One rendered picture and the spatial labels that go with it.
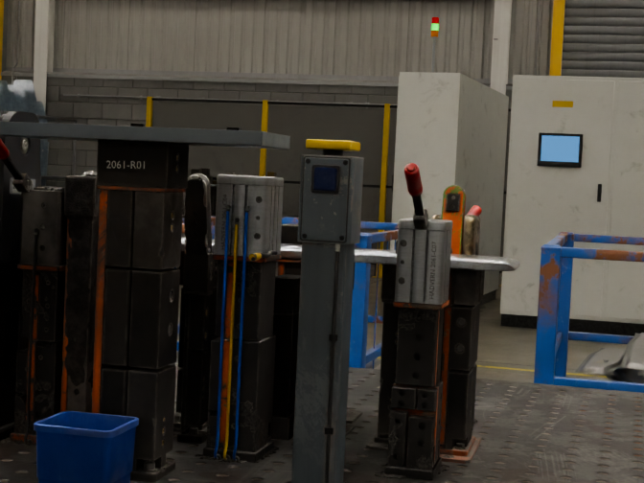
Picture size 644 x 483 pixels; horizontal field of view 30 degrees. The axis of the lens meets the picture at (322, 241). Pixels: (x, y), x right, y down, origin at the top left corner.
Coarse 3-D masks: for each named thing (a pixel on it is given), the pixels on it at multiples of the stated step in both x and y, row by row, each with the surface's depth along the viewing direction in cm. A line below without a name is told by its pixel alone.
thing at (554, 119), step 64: (512, 128) 951; (576, 128) 939; (640, 128) 927; (512, 192) 953; (576, 192) 941; (640, 192) 929; (512, 256) 955; (512, 320) 960; (576, 320) 947; (640, 320) 934
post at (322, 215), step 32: (320, 160) 152; (352, 160) 151; (320, 192) 152; (352, 192) 152; (320, 224) 152; (352, 224) 152; (320, 256) 153; (352, 256) 156; (320, 288) 153; (352, 288) 158; (320, 320) 153; (320, 352) 153; (320, 384) 154; (320, 416) 154; (320, 448) 154; (320, 480) 154
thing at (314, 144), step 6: (306, 144) 153; (312, 144) 153; (318, 144) 152; (324, 144) 152; (330, 144) 152; (336, 144) 152; (342, 144) 152; (348, 144) 151; (354, 144) 153; (324, 150) 154; (330, 150) 154; (336, 150) 154; (342, 150) 155; (348, 150) 156; (354, 150) 155
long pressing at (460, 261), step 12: (288, 252) 182; (300, 252) 181; (360, 252) 180; (372, 252) 180; (384, 252) 190; (456, 264) 176; (468, 264) 176; (480, 264) 175; (492, 264) 175; (504, 264) 176; (516, 264) 181
